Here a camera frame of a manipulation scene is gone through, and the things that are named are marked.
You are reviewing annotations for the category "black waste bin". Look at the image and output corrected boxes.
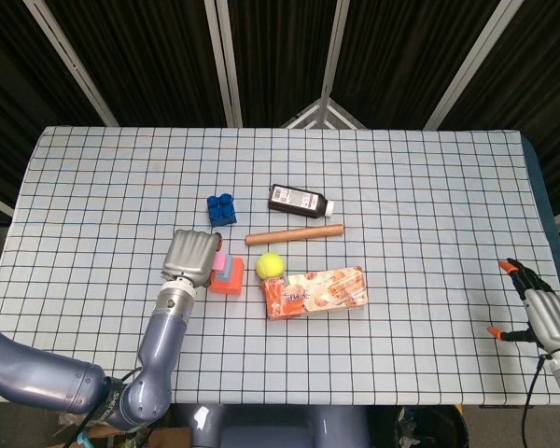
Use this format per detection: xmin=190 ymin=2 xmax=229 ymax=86
xmin=396 ymin=404 xmax=470 ymax=448

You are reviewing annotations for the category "medium light blue foam cube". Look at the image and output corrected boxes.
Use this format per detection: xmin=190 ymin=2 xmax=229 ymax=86
xmin=213 ymin=254 xmax=235 ymax=283

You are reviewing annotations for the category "brown bottle white cap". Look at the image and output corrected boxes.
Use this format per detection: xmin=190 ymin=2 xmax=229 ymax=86
xmin=267 ymin=184 xmax=335 ymax=219

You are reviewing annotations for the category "blue studded plastic brick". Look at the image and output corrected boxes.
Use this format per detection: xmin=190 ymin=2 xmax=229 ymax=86
xmin=205 ymin=192 xmax=240 ymax=229

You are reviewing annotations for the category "brown cylindrical rod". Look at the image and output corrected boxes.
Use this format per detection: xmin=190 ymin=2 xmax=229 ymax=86
xmin=245 ymin=223 xmax=345 ymax=247

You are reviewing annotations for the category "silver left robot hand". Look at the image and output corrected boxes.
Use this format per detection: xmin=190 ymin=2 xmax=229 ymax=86
xmin=161 ymin=228 xmax=224 ymax=289

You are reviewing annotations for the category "large orange foam cube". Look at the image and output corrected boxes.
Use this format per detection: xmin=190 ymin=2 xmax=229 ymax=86
xmin=208 ymin=256 xmax=245 ymax=298

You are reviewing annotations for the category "checked light blue tablecloth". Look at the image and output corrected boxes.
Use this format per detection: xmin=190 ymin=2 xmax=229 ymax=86
xmin=0 ymin=124 xmax=560 ymax=407

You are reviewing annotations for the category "orange egg roll box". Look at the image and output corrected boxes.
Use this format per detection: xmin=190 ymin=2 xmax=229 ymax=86
xmin=259 ymin=265 xmax=369 ymax=322

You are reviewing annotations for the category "white metal screen foot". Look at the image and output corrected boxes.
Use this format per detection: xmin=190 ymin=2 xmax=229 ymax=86
xmin=279 ymin=96 xmax=368 ymax=131

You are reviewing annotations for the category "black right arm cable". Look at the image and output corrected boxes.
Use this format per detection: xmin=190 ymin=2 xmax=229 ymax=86
xmin=520 ymin=353 xmax=550 ymax=448

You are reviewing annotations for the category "yellow tennis ball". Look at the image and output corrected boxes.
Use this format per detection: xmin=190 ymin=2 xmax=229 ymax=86
xmin=255 ymin=252 xmax=287 ymax=281

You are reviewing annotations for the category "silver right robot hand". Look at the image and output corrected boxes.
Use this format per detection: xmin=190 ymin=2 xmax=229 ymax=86
xmin=486 ymin=257 xmax=560 ymax=360

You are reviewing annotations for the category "blue-grey robot torso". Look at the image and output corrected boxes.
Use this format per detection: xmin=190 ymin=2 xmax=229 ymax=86
xmin=186 ymin=403 xmax=370 ymax=448

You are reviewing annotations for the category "dark ribbed screen panel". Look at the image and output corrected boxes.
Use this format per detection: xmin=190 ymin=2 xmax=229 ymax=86
xmin=214 ymin=0 xmax=351 ymax=128
xmin=424 ymin=0 xmax=560 ymax=232
xmin=321 ymin=0 xmax=526 ymax=131
xmin=0 ymin=0 xmax=118 ymax=220
xmin=27 ymin=0 xmax=242 ymax=128

